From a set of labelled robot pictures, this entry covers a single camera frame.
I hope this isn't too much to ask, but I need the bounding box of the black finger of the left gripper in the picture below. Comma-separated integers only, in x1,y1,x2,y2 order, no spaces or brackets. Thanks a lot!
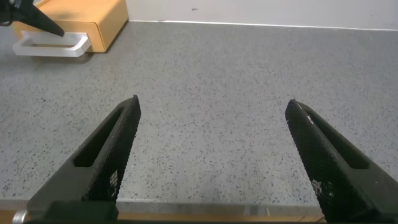
12,0,65,37

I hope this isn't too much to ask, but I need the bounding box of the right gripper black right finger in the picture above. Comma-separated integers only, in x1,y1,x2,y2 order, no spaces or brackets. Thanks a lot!
285,98,398,224

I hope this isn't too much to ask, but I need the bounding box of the yellow drawer cabinet case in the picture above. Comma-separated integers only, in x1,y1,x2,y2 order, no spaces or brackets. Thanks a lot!
9,0,129,54

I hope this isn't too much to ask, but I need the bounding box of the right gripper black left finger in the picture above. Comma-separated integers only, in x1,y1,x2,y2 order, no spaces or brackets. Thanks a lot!
26,95,142,224

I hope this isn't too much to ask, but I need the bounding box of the yellow drawer with white handle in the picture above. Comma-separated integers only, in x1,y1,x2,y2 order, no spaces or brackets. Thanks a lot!
11,19,107,58

